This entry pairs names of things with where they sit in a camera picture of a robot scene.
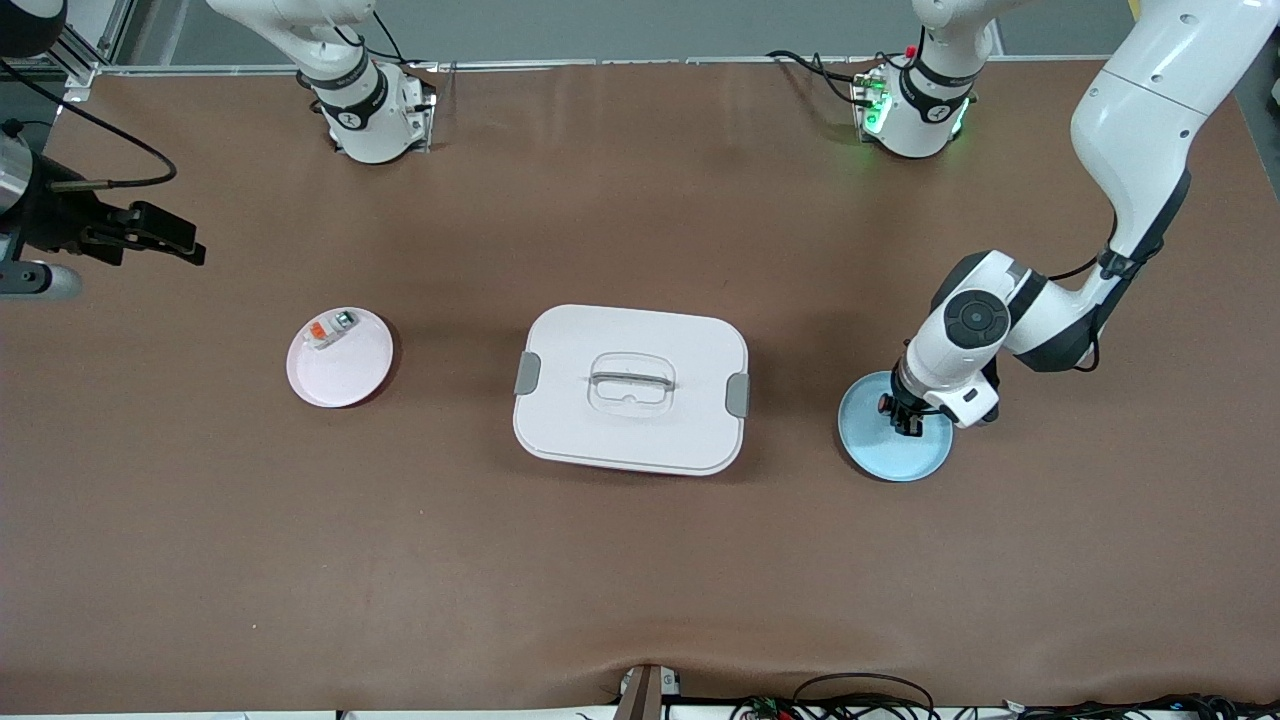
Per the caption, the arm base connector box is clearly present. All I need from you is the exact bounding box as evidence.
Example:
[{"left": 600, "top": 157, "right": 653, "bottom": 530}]
[{"left": 850, "top": 68, "right": 891, "bottom": 136}]

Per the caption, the white lidded storage box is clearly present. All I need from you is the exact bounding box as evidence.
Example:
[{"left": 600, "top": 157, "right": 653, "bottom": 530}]
[{"left": 513, "top": 304, "right": 751, "bottom": 477}]

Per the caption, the light blue round plate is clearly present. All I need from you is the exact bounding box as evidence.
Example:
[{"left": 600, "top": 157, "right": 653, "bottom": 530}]
[{"left": 837, "top": 370, "right": 954, "bottom": 484}]

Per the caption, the pink round plate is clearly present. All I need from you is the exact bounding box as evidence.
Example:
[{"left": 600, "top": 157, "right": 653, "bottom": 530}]
[{"left": 286, "top": 306, "right": 395, "bottom": 409}]

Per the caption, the brown table mat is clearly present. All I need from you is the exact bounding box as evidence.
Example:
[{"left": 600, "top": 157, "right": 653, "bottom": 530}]
[{"left": 0, "top": 58, "right": 1280, "bottom": 716}]

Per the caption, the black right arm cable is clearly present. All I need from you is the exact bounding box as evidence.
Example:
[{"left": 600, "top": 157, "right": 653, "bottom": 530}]
[{"left": 0, "top": 60, "right": 179, "bottom": 191}]

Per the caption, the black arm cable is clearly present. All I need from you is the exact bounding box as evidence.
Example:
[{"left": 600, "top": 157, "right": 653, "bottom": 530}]
[
  {"left": 0, "top": 60, "right": 179, "bottom": 191},
  {"left": 1045, "top": 210, "right": 1126, "bottom": 373}
]

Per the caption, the aluminium frame post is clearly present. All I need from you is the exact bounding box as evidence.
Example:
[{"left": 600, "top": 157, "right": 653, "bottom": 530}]
[{"left": 55, "top": 0, "right": 136, "bottom": 91}]

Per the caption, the white orange switch module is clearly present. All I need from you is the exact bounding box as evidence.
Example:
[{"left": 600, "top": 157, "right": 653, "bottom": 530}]
[{"left": 305, "top": 310, "right": 359, "bottom": 351}]

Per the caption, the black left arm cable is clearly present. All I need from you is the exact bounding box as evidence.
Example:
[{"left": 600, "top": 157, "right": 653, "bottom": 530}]
[{"left": 1045, "top": 210, "right": 1126, "bottom": 373}]

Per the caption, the black base power cable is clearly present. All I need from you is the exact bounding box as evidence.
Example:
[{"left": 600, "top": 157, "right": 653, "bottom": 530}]
[{"left": 765, "top": 50, "right": 861, "bottom": 106}]

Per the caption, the metal table edge bracket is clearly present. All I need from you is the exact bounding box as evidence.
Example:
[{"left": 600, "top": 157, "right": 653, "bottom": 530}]
[{"left": 612, "top": 665, "right": 683, "bottom": 720}]

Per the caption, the black cable bundle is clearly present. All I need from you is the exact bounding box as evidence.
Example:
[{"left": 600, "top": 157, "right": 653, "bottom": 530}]
[{"left": 730, "top": 672, "right": 1280, "bottom": 720}]

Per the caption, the silver table edge rail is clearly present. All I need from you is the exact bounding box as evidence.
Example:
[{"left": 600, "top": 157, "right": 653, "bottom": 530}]
[{"left": 100, "top": 55, "right": 1101, "bottom": 76}]

